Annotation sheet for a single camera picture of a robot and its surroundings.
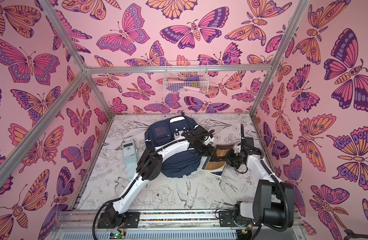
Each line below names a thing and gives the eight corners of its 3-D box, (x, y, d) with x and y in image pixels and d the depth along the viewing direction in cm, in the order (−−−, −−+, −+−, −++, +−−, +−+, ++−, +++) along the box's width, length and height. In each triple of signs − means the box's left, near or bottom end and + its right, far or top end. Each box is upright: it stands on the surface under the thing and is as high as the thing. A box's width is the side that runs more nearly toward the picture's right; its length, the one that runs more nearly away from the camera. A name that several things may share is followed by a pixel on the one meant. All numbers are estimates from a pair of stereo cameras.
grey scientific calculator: (125, 166, 94) (122, 163, 91) (123, 146, 104) (121, 143, 101) (137, 162, 96) (136, 159, 93) (135, 143, 105) (133, 140, 102)
